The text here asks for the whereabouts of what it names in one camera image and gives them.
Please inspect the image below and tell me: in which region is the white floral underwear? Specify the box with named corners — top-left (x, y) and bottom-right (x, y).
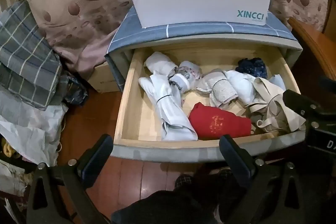
top-left (170, 61), bottom-right (203, 91)

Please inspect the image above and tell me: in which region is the light blue sock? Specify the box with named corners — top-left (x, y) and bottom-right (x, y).
top-left (269, 74), bottom-right (286, 91)

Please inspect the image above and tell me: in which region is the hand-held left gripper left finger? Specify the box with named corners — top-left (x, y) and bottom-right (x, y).
top-left (26, 134), bottom-right (114, 224)

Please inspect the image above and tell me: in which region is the grey plaid blanket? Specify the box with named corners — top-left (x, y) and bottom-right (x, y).
top-left (0, 0), bottom-right (64, 111)

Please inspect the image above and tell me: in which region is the white crumpled sheet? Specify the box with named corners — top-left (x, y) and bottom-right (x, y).
top-left (0, 90), bottom-right (69, 167)

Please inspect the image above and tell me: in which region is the wooden drawer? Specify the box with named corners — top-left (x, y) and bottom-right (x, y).
top-left (112, 43), bottom-right (306, 163)

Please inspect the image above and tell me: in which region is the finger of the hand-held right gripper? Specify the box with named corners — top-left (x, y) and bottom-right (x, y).
top-left (282, 89), bottom-right (336, 132)

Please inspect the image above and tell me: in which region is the red underwear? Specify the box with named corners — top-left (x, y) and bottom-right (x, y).
top-left (188, 102), bottom-right (252, 140)

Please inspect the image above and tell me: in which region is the grey lace underwear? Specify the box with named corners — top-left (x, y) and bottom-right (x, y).
top-left (196, 69), bottom-right (239, 109)

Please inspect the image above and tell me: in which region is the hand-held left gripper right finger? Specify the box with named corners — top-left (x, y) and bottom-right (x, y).
top-left (219, 134), bottom-right (306, 224)

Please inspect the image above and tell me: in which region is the long white banded garment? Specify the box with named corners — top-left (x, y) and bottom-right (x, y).
top-left (139, 71), bottom-right (198, 142)

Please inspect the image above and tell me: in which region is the navy floral underwear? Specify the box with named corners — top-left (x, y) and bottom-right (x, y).
top-left (235, 57), bottom-right (268, 79)

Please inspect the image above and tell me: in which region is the small white rolled sock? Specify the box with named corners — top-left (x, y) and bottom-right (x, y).
top-left (145, 51), bottom-right (179, 75)

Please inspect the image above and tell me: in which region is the beige bra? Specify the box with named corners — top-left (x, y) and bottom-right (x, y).
top-left (247, 76), bottom-right (306, 134)

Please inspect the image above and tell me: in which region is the orange wooden cabinet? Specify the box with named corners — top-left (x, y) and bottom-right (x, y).
top-left (287, 17), bottom-right (336, 83)

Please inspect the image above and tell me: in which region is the grey nightstand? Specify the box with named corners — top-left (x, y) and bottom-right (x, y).
top-left (105, 35), bottom-right (304, 94)

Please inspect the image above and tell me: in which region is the blue plaid cloth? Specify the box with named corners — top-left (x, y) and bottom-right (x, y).
top-left (106, 6), bottom-right (300, 93)

